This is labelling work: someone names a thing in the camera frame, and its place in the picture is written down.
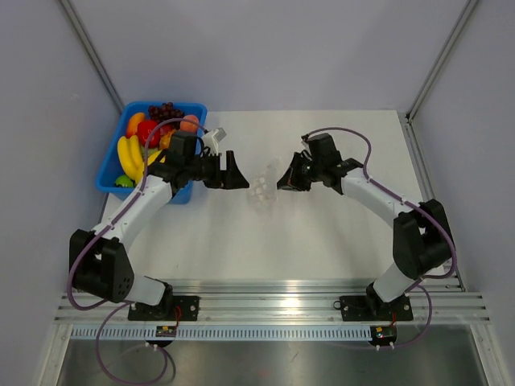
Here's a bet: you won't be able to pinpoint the aluminium rail frame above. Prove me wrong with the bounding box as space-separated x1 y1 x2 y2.
51 278 491 342

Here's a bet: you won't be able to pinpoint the yellow banana bunch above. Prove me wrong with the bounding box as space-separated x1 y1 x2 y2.
117 135 144 183
139 150 166 181

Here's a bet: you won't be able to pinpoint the red bell pepper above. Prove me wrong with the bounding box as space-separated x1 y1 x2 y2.
137 120 160 148

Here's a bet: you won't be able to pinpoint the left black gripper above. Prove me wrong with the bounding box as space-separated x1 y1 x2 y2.
184 150 248 190

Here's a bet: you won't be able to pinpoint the left yellow banana bunch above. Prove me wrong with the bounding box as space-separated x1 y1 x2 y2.
117 135 144 183

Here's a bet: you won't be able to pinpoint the orange mango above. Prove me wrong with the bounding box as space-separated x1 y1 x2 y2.
126 113 146 138

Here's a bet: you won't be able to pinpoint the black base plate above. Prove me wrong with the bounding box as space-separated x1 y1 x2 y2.
332 295 414 322
128 295 200 322

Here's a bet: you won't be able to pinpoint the clear zip top bag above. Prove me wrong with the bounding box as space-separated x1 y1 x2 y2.
246 157 282 216

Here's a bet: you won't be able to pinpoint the blue plastic bin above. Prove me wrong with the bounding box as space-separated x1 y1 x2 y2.
95 101 208 205

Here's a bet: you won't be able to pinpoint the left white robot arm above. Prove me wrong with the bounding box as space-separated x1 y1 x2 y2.
66 133 249 320

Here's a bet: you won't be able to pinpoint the small circuit board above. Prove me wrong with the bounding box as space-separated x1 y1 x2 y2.
155 326 177 338
369 325 398 347

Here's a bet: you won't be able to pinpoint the left small circuit board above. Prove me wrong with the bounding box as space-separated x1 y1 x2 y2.
155 326 177 338

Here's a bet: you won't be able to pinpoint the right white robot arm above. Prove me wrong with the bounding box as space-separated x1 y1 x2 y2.
277 129 457 318

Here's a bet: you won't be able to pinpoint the dark purple grapes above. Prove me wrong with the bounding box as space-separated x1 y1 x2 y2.
148 102 185 123

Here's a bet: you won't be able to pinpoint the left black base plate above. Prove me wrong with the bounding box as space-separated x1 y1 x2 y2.
128 295 200 322

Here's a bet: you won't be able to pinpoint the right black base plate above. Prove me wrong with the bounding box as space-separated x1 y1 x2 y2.
332 295 414 322

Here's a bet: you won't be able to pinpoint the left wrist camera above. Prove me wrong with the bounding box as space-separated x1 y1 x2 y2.
202 127 227 155

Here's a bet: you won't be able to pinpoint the spiky orange fruit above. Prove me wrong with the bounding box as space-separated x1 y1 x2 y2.
159 129 176 150

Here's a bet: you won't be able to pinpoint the right small circuit board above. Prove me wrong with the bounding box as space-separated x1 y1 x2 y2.
369 325 398 347

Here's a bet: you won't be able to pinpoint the orange peach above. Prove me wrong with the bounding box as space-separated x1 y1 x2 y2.
179 114 200 133

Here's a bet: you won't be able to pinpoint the green lime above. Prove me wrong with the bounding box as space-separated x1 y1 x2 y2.
114 175 134 189

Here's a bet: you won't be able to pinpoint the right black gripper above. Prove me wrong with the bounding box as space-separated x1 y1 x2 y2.
275 153 324 192

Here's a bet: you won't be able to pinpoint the right yellow banana bunch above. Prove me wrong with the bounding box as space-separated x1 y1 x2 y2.
139 150 166 181

